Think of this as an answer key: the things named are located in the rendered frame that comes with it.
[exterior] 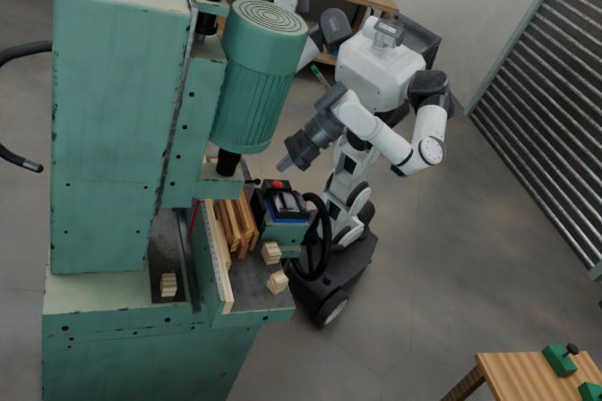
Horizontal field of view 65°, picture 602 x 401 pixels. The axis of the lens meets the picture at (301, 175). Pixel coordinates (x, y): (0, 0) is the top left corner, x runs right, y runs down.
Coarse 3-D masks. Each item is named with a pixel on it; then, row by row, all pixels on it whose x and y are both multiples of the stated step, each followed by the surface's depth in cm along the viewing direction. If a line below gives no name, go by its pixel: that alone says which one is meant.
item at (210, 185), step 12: (204, 168) 124; (240, 168) 128; (204, 180) 121; (216, 180) 122; (228, 180) 123; (240, 180) 125; (204, 192) 123; (216, 192) 125; (228, 192) 126; (240, 192) 127
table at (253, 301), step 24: (192, 216) 137; (264, 240) 135; (240, 264) 125; (264, 264) 128; (240, 288) 119; (264, 288) 122; (288, 288) 124; (240, 312) 114; (264, 312) 117; (288, 312) 121
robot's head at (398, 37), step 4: (380, 20) 144; (384, 20) 144; (376, 24) 144; (388, 24) 143; (392, 24) 143; (376, 28) 144; (380, 28) 143; (396, 28) 142; (400, 28) 142; (384, 32) 143; (388, 32) 142; (396, 32) 142; (400, 32) 141; (392, 36) 142; (396, 36) 141; (400, 36) 143; (392, 40) 144; (396, 40) 143; (400, 40) 146; (392, 44) 145; (396, 44) 145; (400, 44) 147; (392, 48) 147
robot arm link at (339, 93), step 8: (336, 88) 122; (344, 88) 121; (328, 96) 122; (336, 96) 122; (344, 96) 124; (352, 96) 123; (320, 104) 123; (328, 104) 123; (336, 104) 123; (320, 112) 124; (328, 112) 124; (336, 112) 122; (320, 120) 124; (328, 120) 123; (336, 120) 123; (328, 128) 123; (336, 128) 123; (336, 136) 125
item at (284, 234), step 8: (264, 200) 138; (264, 216) 134; (264, 224) 132; (272, 224) 132; (280, 224) 133; (288, 224) 134; (296, 224) 135; (304, 224) 136; (264, 232) 133; (272, 232) 134; (280, 232) 135; (288, 232) 136; (296, 232) 137; (304, 232) 138; (280, 240) 137; (288, 240) 138; (296, 240) 139
